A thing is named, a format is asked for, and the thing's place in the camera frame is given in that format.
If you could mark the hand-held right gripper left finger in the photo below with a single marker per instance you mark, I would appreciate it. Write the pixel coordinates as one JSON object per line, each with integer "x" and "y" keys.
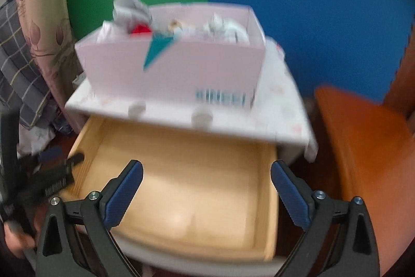
{"x": 124, "y": 192}

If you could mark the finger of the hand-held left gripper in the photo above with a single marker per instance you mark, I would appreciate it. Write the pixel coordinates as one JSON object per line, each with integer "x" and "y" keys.
{"x": 52, "y": 155}
{"x": 74, "y": 160}

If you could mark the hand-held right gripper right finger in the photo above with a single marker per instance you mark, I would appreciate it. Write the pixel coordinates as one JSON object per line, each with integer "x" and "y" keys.
{"x": 291, "y": 196}

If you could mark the white underwear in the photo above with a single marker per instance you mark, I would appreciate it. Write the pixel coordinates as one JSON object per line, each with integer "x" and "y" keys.
{"x": 108, "y": 30}

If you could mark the red underwear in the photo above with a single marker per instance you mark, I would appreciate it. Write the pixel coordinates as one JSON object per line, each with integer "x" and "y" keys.
{"x": 141, "y": 29}

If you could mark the light grey printed underwear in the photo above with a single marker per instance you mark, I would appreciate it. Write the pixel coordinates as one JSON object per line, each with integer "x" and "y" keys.
{"x": 223, "y": 28}

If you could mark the white drawer cabinet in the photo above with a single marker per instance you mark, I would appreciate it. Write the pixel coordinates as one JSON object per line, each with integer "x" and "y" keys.
{"x": 291, "y": 152}

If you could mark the person's left hand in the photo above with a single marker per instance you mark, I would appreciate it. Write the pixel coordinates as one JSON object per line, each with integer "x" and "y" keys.
{"x": 18, "y": 241}

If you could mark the white floral cloth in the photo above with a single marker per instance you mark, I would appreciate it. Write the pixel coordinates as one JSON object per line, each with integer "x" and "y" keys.
{"x": 37, "y": 137}

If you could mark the orange wooden chair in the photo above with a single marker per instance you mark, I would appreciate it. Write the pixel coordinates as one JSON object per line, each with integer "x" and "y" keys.
{"x": 366, "y": 150}

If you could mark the grey plaid blanket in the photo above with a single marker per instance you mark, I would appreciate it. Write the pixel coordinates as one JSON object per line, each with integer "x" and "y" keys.
{"x": 19, "y": 69}

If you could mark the pink floral curtain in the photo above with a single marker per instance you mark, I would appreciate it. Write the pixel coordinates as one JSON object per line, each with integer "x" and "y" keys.
{"x": 42, "y": 4}

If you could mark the blue foam mat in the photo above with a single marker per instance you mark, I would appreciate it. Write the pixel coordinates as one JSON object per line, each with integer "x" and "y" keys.
{"x": 308, "y": 4}

